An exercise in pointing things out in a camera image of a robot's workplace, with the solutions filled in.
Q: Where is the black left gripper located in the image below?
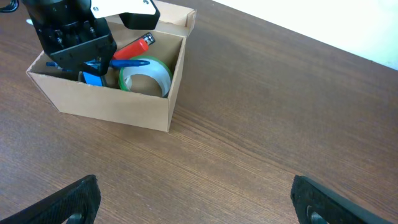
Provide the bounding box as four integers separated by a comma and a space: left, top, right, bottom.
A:
22, 0, 117, 76

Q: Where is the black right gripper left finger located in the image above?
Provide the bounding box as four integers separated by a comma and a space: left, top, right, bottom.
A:
1, 174, 101, 224

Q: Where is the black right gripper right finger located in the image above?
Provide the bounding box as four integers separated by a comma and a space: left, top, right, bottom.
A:
290, 175, 388, 224

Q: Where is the blue ballpoint pen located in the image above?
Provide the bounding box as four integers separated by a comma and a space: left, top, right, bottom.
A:
46, 59, 150, 70

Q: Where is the brown cardboard box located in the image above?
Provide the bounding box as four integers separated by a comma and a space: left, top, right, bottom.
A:
26, 1, 197, 132

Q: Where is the green tape roll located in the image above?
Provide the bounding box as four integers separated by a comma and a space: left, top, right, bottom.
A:
119, 55, 173, 97

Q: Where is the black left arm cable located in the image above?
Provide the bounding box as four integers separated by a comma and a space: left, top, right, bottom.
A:
0, 0, 20, 14

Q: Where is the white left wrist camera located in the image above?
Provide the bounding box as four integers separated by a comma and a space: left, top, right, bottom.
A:
90, 0, 160, 30

